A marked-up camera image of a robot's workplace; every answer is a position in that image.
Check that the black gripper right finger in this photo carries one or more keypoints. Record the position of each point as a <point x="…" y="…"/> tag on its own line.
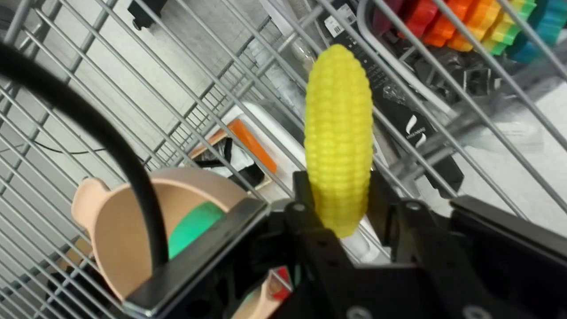
<point x="381" y="197"/>

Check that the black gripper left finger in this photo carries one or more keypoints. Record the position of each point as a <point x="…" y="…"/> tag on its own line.
<point x="303" y="195"/>

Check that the yellow corn toy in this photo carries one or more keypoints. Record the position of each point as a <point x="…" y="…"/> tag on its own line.
<point x="338" y="135"/>

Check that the orange white plush toy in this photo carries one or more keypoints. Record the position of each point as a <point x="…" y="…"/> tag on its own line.
<point x="278" y="284"/>

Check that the green ball toy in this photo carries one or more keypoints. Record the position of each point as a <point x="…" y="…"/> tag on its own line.
<point x="191" y="232"/>

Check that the peach plastic bowl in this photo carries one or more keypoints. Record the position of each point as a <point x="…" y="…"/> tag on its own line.
<point x="117" y="241"/>

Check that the rainbow stacking toy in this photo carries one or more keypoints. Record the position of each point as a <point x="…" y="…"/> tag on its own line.
<point x="471" y="23"/>

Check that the black pouch white logo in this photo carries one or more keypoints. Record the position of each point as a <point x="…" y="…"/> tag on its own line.
<point x="412" y="135"/>

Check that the white orange flat box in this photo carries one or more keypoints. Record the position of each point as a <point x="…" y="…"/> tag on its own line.
<point x="253" y="144"/>

